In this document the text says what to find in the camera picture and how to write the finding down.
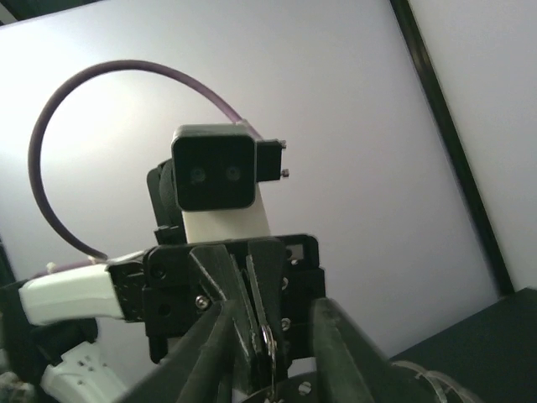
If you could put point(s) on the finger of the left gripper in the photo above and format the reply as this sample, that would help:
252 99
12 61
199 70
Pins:
220 278
265 265

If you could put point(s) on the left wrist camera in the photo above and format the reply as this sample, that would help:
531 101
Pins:
217 169

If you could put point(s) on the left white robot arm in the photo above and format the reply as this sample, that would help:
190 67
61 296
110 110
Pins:
50 329

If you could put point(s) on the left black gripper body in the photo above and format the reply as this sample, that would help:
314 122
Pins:
160 290

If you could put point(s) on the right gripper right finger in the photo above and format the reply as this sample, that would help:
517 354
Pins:
350 367

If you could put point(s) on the metal disc with keyrings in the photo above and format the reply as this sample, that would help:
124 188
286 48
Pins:
308 388

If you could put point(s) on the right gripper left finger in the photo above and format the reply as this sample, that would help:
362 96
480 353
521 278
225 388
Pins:
199 369

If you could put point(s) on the black frame post right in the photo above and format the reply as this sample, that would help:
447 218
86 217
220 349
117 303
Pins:
451 140

